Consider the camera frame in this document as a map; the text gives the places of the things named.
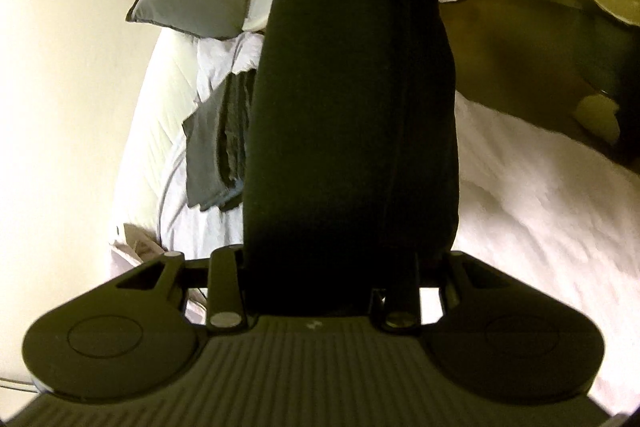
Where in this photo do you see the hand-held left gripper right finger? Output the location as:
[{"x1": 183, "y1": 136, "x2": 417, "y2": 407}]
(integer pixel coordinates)
[{"x1": 370, "y1": 251, "x2": 503, "y2": 333}]

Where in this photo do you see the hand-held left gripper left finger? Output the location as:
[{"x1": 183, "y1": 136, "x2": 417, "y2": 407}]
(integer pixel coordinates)
[{"x1": 116, "y1": 244, "x2": 247, "y2": 335}]

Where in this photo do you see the black fleece jacket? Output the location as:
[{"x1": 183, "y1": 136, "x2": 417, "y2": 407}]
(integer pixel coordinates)
[{"x1": 241, "y1": 0, "x2": 462, "y2": 317}]

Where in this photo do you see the grey folded cloth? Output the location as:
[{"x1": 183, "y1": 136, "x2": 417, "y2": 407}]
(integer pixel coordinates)
[{"x1": 181, "y1": 89, "x2": 241, "y2": 212}]

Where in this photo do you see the dark grey knit cloth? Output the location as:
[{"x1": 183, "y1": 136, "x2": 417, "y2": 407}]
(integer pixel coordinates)
[{"x1": 220, "y1": 69, "x2": 258, "y2": 202}]

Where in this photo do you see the pink grey striped blanket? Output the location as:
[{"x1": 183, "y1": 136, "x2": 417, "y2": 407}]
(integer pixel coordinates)
[{"x1": 420, "y1": 94, "x2": 640, "y2": 413}]

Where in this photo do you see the white quilted duvet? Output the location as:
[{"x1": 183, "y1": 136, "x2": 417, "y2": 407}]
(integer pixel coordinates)
[{"x1": 112, "y1": 29, "x2": 266, "y2": 308}]

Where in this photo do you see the small cream object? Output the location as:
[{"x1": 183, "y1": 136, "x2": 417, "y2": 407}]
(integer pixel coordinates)
[{"x1": 574, "y1": 94, "x2": 622, "y2": 144}]

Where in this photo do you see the dark nightstand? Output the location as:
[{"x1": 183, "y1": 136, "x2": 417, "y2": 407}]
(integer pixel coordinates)
[{"x1": 570, "y1": 2, "x2": 640, "y2": 168}]

